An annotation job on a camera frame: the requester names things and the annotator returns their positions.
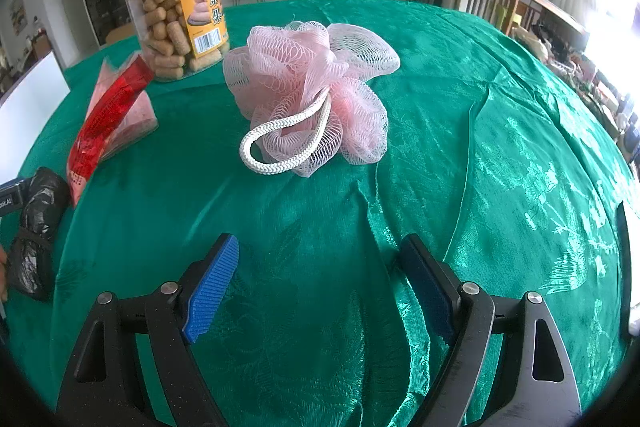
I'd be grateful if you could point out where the black plastic bag roll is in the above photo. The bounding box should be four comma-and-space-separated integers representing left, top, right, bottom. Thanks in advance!
8, 167, 70, 301

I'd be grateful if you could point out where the pink packaged cloth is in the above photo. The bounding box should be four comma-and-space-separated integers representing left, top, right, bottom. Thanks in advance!
86, 58, 158, 160

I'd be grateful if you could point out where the red snack packet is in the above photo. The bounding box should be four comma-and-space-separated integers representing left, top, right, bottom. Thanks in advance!
66, 52, 154, 205

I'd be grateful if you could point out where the pink mesh bath sponge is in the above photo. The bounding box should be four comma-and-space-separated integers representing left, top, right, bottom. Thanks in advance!
222, 20, 400, 178

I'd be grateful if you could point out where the person's hand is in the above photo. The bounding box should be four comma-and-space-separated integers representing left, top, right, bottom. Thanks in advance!
0, 245, 8, 303

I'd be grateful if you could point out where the white cardboard storage box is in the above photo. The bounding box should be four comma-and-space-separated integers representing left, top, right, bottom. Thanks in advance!
0, 52, 70, 183

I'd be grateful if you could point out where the green satin tablecloth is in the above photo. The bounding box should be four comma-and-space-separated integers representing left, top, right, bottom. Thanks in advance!
6, 0, 639, 426

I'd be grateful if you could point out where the clear jar of puffed snacks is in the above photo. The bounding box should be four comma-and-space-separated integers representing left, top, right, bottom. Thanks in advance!
126, 0, 230, 81

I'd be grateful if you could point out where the wooden railing furniture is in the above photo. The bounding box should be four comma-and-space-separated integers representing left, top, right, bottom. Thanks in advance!
456, 0, 589, 51

